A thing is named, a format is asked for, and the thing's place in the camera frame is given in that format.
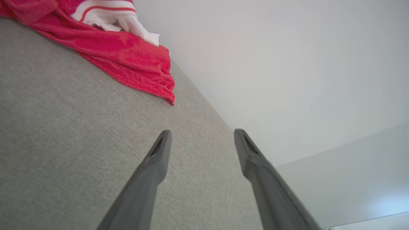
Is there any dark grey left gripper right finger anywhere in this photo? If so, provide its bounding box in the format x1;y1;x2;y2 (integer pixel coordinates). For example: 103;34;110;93
234;129;321;230

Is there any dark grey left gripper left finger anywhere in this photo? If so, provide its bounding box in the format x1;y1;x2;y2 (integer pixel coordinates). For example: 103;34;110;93
97;130;172;230

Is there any red and white basketball jersey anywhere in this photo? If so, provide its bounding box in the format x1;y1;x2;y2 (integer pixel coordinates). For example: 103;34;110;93
0;0;175;106

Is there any grey fabric sofa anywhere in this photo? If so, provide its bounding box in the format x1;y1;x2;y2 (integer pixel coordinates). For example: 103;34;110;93
0;18;264;230

